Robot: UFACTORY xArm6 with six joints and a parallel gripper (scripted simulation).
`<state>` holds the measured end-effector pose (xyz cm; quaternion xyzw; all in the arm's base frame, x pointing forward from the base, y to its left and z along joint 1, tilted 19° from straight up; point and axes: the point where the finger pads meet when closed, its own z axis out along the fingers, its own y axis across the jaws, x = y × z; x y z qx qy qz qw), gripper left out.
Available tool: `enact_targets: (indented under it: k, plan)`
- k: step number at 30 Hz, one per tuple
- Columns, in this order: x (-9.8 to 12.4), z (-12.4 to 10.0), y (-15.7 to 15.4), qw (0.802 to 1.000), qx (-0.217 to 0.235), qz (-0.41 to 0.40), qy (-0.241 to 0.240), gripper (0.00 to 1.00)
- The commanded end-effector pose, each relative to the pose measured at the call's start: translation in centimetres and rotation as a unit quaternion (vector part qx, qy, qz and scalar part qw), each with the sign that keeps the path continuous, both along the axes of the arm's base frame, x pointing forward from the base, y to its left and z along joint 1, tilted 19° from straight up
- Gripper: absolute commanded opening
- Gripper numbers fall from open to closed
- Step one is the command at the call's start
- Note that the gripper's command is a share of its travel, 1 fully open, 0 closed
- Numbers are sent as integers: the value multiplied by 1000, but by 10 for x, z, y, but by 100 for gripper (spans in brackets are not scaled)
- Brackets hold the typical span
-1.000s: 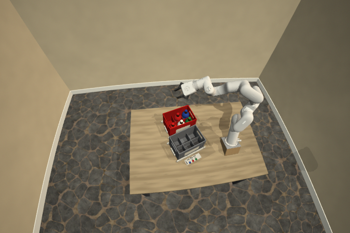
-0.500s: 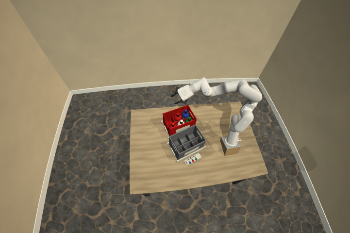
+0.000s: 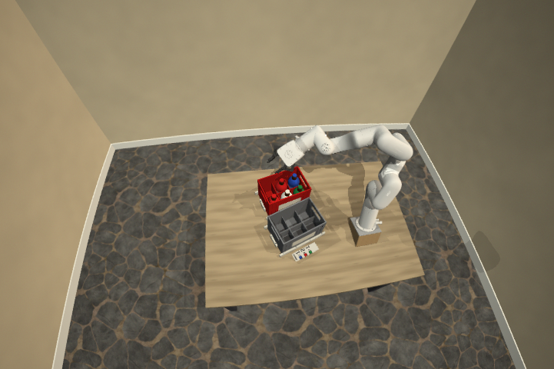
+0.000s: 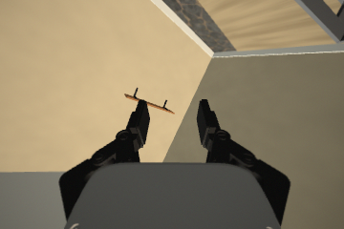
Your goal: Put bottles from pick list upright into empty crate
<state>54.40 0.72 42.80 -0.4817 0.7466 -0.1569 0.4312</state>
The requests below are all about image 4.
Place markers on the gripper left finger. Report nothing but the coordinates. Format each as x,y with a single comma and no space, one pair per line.
125,148

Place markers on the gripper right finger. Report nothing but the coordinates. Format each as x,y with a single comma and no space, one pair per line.
275,184

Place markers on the grey divided crate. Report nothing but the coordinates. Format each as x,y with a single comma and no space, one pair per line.
321,13

